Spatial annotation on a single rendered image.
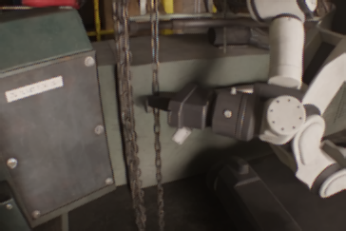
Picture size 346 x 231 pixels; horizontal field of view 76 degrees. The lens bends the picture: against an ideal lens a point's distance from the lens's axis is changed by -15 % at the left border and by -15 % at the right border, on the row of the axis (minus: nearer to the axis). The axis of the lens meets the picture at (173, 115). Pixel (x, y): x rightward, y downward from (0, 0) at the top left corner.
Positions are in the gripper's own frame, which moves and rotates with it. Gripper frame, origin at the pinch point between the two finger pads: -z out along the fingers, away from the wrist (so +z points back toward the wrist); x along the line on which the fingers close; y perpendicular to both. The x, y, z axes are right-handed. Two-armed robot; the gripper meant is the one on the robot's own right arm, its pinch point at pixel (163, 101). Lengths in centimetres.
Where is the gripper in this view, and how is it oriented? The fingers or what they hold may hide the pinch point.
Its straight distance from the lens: 51.4
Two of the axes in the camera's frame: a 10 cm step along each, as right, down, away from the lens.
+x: 3.8, -4.5, 8.1
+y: 0.0, -8.7, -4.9
